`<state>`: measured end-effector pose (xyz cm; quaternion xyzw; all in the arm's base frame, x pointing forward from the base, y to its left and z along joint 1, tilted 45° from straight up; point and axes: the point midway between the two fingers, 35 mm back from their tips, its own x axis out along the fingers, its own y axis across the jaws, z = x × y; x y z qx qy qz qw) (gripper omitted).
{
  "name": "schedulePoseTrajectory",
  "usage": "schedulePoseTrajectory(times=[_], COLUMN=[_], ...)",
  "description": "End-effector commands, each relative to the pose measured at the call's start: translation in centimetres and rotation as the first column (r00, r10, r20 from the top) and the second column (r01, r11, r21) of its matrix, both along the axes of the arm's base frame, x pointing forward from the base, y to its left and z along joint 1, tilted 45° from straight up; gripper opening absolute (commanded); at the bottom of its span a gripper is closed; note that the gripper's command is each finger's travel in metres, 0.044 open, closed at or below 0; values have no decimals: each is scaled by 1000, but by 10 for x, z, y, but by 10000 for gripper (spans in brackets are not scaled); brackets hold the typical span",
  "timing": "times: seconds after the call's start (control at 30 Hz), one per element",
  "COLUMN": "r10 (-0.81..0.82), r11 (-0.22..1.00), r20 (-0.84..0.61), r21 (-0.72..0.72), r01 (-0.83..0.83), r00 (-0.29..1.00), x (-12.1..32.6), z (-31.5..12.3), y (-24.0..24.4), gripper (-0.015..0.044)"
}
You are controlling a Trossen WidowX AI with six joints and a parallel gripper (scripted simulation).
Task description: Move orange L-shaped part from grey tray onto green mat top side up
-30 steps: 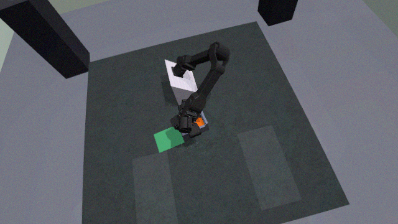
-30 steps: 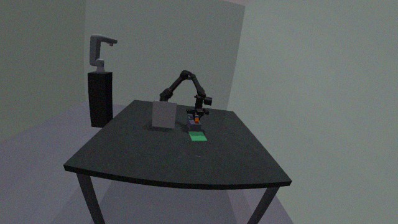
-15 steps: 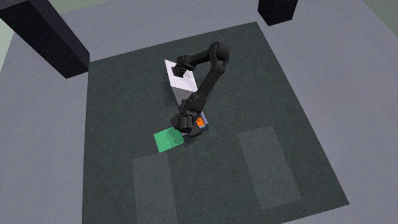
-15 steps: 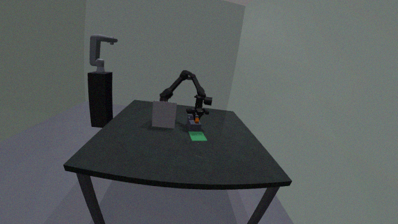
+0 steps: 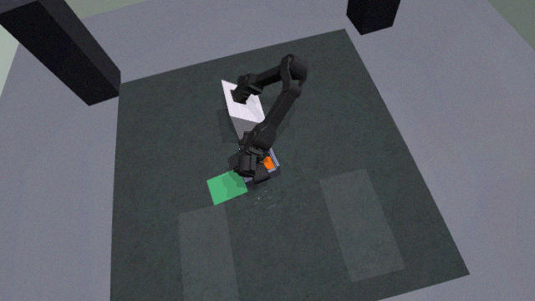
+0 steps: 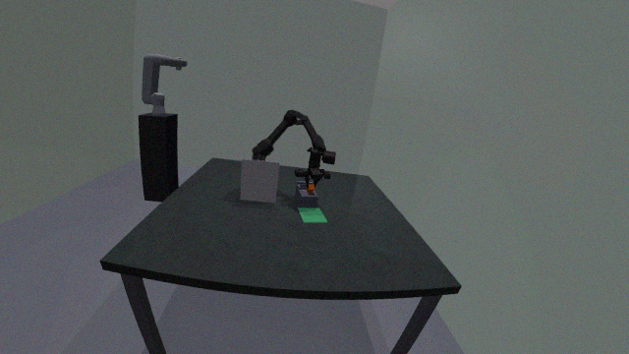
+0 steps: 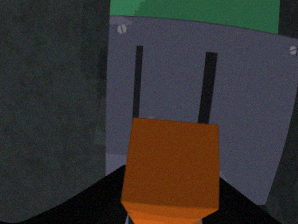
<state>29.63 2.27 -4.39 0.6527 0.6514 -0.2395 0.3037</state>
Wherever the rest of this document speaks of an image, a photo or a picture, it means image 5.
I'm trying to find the orange block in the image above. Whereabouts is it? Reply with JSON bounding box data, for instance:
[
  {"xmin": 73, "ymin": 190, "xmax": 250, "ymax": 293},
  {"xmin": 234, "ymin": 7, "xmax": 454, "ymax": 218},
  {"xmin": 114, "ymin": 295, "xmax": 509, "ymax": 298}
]
[{"xmin": 263, "ymin": 156, "xmax": 275, "ymax": 170}]

